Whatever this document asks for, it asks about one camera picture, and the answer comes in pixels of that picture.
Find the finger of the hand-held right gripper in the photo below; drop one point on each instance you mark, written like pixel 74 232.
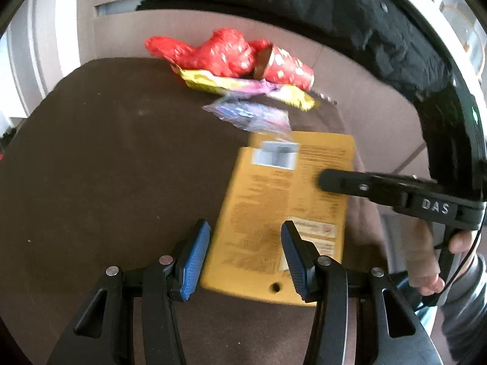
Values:
pixel 350 184

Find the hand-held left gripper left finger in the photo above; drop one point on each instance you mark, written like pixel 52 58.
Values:
pixel 194 262

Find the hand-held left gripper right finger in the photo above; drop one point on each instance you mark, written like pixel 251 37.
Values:
pixel 295 262

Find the large yellow packet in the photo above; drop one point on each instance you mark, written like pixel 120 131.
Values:
pixel 266 216

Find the person's right forearm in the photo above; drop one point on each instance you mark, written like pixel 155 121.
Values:
pixel 468 311

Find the person's right hand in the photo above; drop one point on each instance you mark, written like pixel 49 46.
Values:
pixel 422 262

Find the clear packet with purple print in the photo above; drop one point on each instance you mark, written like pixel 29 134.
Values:
pixel 251 114

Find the brown tablecloth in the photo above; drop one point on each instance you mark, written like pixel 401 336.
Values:
pixel 106 167

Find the red paper cup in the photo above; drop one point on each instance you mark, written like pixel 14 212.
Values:
pixel 287 68

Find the glass lid with orange rim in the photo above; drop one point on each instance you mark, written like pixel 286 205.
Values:
pixel 462 19

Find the yellow and purple wrapper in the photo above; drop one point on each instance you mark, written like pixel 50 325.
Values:
pixel 228 85

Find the black cloth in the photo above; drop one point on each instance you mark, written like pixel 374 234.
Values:
pixel 304 3

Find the red plastic bag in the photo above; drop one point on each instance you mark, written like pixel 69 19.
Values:
pixel 213 53

